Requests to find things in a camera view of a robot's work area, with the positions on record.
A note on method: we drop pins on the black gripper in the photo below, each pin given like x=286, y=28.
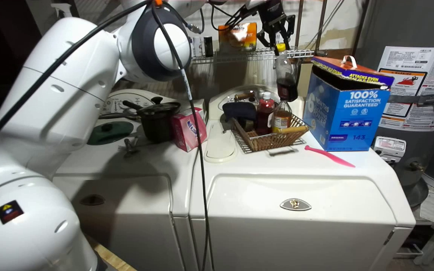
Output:
x=274, y=16

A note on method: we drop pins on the clear bottle with yellow lid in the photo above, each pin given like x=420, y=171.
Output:
x=287, y=80

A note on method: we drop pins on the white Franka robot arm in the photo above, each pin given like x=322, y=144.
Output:
x=52, y=100

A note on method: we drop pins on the small dark bottle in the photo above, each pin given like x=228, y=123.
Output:
x=209, y=46

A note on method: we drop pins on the bottle with red lid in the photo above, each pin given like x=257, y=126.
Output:
x=265, y=113

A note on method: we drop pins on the clear plastic lid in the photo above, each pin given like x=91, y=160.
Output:
x=221, y=145

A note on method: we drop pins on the black pot with lid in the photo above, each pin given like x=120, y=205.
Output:
x=158, y=121

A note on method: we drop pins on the yellow orange cardboard box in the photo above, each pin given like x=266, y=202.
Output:
x=237, y=37

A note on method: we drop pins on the dark navy cloth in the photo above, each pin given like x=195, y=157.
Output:
x=240, y=110

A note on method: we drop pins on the blue detergent box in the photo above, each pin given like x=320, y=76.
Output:
x=346, y=115

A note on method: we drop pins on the pink plastic tool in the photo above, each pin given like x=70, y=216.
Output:
x=331, y=156

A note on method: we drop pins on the pink carton box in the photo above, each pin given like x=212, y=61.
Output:
x=188, y=130

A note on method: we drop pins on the large white paper label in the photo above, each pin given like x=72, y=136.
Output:
x=429, y=85

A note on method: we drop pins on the small white label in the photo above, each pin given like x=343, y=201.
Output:
x=391, y=150

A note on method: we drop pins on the grey water heater tank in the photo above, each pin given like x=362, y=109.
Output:
x=423, y=145

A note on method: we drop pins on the black metal tool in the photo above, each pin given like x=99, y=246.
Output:
x=130, y=145

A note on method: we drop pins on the white dryer machine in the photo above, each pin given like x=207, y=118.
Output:
x=302, y=220

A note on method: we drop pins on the dark green round plate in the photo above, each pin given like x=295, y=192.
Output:
x=109, y=133

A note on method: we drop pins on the white washing machine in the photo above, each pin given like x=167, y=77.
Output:
x=142, y=201

